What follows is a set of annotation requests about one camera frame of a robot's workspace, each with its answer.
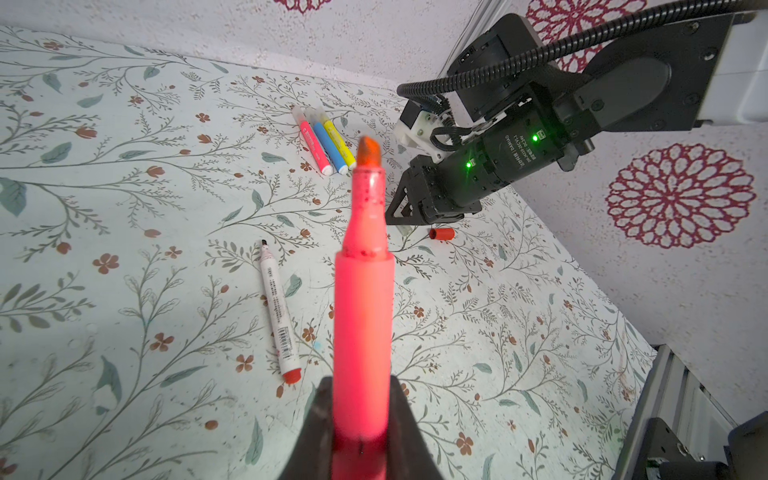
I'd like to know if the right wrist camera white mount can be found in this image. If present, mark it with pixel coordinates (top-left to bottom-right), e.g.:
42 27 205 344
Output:
394 100 453 163

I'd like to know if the pink highlighter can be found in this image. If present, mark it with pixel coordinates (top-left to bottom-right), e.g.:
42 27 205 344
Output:
331 137 395 479

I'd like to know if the blue highlighter pen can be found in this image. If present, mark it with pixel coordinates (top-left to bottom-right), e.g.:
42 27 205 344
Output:
305 107 348 175

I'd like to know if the pink highlighter pen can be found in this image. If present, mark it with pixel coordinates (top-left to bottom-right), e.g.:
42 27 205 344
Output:
291 105 333 176

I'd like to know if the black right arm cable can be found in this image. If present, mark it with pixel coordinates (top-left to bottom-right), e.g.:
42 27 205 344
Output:
395 0 751 103

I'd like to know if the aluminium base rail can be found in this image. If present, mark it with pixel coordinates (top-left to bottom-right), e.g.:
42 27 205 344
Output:
613 344 737 479

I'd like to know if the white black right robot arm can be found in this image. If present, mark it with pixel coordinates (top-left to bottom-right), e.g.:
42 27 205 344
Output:
386 1 767 226

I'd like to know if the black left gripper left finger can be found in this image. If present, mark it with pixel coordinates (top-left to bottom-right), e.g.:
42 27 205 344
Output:
278 377 333 480

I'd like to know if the red pen cap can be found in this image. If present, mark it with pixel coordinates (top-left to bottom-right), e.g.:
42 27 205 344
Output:
428 228 456 241

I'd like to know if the yellow highlighter pen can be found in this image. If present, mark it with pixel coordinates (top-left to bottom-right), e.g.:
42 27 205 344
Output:
319 110 356 170

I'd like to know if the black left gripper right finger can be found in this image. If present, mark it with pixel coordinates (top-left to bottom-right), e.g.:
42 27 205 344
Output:
386 376 443 480

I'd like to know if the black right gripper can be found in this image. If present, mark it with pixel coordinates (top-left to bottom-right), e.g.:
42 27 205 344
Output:
385 13 595 227

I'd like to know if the white red marker pen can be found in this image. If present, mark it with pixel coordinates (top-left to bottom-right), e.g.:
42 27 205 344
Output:
260 240 302 385

